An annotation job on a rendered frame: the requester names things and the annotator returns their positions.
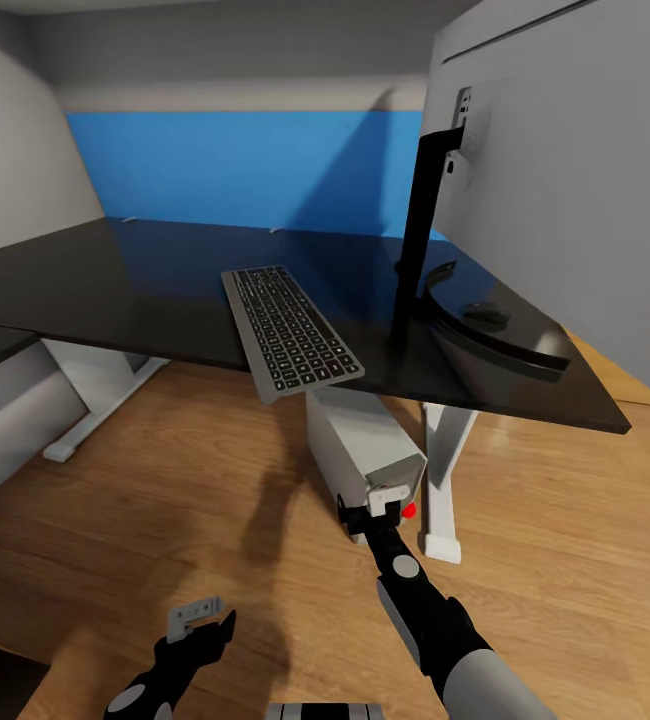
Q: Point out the monitor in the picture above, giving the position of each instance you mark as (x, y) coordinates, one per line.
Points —
(533, 158)

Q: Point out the mouse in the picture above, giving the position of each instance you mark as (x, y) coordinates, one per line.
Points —
(489, 312)

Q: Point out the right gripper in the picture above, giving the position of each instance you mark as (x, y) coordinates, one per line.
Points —
(359, 519)

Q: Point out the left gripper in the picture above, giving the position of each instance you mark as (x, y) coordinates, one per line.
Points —
(203, 647)

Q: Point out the keyboard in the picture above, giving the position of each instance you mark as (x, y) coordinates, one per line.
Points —
(289, 345)

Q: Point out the desktop computer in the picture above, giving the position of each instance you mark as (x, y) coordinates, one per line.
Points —
(359, 446)

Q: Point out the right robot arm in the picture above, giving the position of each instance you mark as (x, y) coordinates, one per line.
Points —
(472, 681)

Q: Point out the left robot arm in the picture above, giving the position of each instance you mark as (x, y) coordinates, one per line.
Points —
(153, 695)

